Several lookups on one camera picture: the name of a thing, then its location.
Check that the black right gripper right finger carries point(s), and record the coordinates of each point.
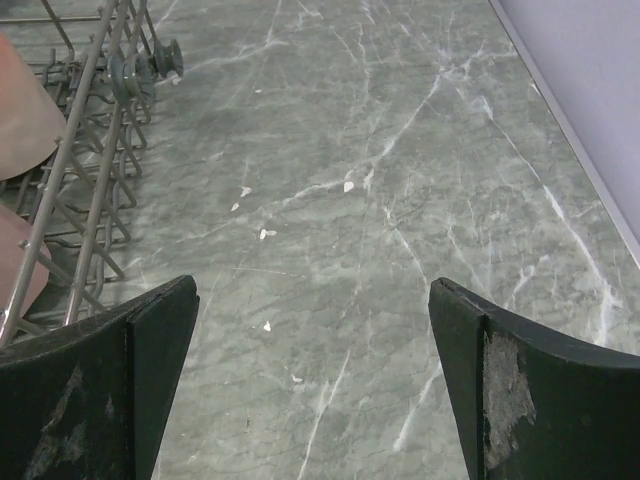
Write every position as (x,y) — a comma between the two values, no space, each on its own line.
(531,402)

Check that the metal wire dish rack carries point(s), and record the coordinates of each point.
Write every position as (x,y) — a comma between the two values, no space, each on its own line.
(100,62)

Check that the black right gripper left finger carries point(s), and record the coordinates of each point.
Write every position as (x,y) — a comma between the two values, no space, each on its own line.
(91,400)

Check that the salmon pink patterned mug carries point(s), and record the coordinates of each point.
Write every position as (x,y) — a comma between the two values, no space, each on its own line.
(31,122)

